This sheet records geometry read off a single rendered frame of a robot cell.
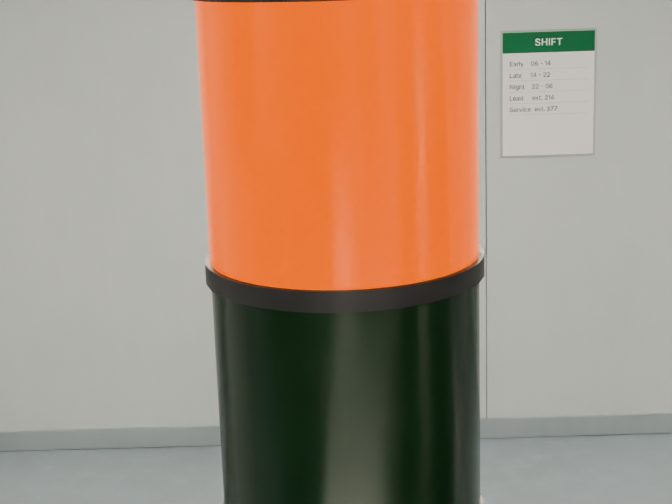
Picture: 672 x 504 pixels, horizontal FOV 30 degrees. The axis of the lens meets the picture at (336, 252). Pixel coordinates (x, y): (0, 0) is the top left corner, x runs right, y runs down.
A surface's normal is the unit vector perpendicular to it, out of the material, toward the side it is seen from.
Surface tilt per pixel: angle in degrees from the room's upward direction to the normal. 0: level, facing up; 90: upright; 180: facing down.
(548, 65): 90
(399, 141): 90
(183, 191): 90
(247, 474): 90
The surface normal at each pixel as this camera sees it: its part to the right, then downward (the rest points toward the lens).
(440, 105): 0.64, 0.17
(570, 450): -0.04, -0.97
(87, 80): 0.00, 0.25
